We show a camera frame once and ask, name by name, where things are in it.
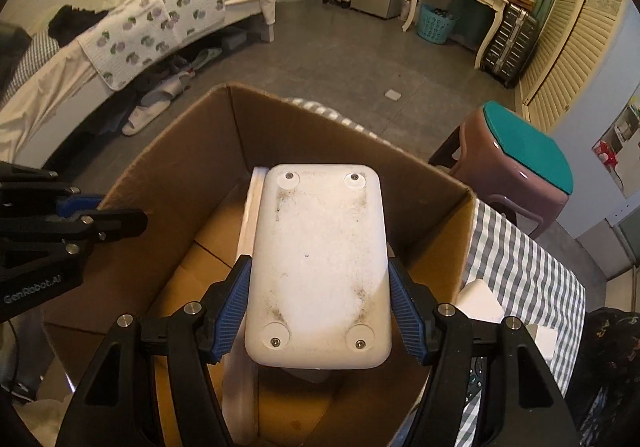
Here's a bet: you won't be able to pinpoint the teal seat cushion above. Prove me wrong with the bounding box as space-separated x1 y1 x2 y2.
481 101 575 194

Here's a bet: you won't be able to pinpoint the black printed jacket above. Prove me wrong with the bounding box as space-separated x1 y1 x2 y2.
565 307 640 447

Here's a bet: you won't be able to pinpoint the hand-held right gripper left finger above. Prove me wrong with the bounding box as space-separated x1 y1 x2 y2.
54 254 254 447

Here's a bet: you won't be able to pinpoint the grey checked tablecloth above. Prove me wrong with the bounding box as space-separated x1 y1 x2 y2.
282 97 587 447

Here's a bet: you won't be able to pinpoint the grey checked pillow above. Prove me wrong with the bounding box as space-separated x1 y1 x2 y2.
12 34 61 96

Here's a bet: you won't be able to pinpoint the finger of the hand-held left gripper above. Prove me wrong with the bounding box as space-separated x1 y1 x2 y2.
0 162 102 218
0 209 149 256

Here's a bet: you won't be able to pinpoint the pink plastic stool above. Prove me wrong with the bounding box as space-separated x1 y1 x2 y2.
428 101 575 241

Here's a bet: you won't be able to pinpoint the cream louvered wardrobe doors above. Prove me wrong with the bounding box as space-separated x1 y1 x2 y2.
517 0 629 134

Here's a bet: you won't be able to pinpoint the brown cardboard box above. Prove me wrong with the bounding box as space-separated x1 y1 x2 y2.
40 83 479 447

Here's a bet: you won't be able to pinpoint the red packet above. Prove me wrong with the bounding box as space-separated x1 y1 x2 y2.
597 142 621 166

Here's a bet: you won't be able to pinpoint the white charger with prongs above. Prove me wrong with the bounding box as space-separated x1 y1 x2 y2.
530 324 560 368

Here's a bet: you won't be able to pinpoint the green slipper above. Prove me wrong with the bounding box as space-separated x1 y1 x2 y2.
192 47 222 70

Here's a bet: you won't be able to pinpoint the white flower-print quilt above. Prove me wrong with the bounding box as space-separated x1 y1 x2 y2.
79 0 226 92

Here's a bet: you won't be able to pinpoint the black cloth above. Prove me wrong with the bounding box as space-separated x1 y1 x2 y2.
47 4 109 48

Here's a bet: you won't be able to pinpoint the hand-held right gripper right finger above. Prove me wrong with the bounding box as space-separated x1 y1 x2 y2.
389 259 569 447

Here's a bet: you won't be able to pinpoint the dark ribbed suitcase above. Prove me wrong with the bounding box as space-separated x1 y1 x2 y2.
481 2 540 89

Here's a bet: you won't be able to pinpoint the black remote control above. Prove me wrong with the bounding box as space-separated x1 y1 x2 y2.
465 357 489 409

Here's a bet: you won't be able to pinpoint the white slipper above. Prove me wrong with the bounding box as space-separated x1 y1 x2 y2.
141 76 194 109
122 104 166 137

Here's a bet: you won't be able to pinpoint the blue laundry basket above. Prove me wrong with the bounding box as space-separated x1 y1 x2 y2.
419 3 460 46

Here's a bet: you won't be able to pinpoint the white router with rubber feet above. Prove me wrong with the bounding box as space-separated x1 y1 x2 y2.
244 163 392 371

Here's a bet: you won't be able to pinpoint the white square charger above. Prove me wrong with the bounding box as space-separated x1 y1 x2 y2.
457 279 506 326

